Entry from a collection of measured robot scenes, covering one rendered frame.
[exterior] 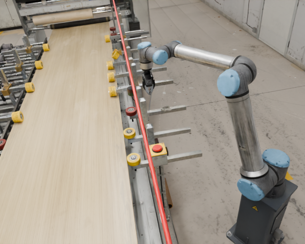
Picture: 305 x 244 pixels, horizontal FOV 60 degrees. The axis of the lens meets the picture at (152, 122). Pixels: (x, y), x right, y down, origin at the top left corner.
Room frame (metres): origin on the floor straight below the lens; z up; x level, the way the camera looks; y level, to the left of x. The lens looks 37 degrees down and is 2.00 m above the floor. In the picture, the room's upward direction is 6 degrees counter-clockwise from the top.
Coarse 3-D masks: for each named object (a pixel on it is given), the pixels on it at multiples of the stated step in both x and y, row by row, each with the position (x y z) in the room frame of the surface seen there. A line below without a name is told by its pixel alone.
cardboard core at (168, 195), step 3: (165, 180) 1.64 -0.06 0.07; (165, 183) 1.59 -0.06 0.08; (168, 189) 1.54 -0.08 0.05; (168, 192) 1.50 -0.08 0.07; (168, 195) 1.46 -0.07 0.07; (168, 198) 1.42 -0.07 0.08; (168, 201) 1.39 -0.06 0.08; (171, 201) 1.40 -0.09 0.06; (168, 204) 1.41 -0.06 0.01; (171, 204) 1.37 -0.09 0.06; (171, 207) 1.37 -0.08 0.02
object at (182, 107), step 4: (172, 108) 1.64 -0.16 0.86; (176, 108) 1.64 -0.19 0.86; (180, 108) 1.65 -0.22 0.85; (184, 108) 1.65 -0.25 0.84; (152, 112) 1.63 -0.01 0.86; (156, 112) 1.63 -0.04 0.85; (160, 112) 1.63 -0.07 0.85; (164, 112) 1.63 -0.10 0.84; (168, 112) 1.64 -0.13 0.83; (132, 116) 1.61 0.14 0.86; (136, 116) 1.61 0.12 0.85
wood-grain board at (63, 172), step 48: (96, 48) 2.93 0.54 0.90; (48, 96) 1.96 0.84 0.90; (96, 96) 1.87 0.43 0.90; (48, 144) 1.33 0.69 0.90; (96, 144) 1.28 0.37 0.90; (0, 192) 0.97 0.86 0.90; (48, 192) 0.94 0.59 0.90; (96, 192) 0.90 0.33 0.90; (0, 240) 0.69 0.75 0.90; (48, 240) 0.66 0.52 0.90; (96, 240) 0.64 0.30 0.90
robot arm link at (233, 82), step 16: (240, 64) 1.16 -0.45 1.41; (224, 80) 1.09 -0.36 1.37; (240, 80) 1.06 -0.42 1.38; (240, 96) 1.05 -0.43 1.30; (240, 112) 1.03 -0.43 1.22; (240, 128) 1.01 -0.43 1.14; (240, 144) 1.00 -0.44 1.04; (256, 144) 0.98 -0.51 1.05; (256, 160) 0.94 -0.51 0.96; (256, 176) 0.90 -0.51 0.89; (272, 176) 0.93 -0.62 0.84; (256, 192) 0.85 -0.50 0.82
